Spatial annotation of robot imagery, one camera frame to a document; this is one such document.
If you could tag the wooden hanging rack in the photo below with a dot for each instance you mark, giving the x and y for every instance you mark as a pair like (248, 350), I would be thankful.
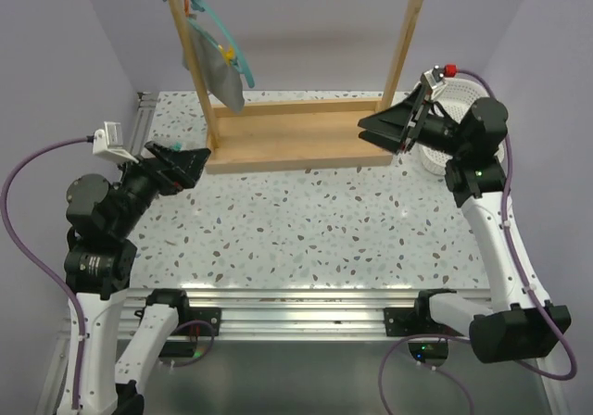
(317, 134)

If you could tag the white plastic basket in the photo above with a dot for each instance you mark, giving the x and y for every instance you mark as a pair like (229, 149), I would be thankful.
(456, 98)

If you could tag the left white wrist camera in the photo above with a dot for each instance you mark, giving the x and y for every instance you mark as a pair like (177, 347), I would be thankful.
(108, 144)

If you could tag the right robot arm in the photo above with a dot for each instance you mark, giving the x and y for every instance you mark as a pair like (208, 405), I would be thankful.
(522, 322)

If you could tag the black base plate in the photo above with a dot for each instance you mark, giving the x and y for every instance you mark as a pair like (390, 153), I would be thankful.
(401, 322)
(211, 315)

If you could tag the grey underwear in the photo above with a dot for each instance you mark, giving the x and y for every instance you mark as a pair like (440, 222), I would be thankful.
(222, 80)

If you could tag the aluminium mounting rail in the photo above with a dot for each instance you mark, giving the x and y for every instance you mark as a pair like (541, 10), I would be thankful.
(315, 315)

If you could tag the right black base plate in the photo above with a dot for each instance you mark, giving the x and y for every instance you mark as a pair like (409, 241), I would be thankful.
(401, 322)

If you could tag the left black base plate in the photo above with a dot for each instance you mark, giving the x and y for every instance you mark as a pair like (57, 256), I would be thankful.
(211, 315)

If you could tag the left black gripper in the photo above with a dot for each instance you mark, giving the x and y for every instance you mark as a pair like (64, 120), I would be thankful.
(189, 163)

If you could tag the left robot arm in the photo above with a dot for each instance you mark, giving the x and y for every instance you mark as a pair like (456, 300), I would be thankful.
(98, 274)

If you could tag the yellow clothespin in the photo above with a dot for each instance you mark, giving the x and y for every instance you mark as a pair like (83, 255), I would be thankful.
(227, 54)

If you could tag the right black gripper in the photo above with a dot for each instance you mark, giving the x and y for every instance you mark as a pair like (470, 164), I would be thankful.
(387, 129)

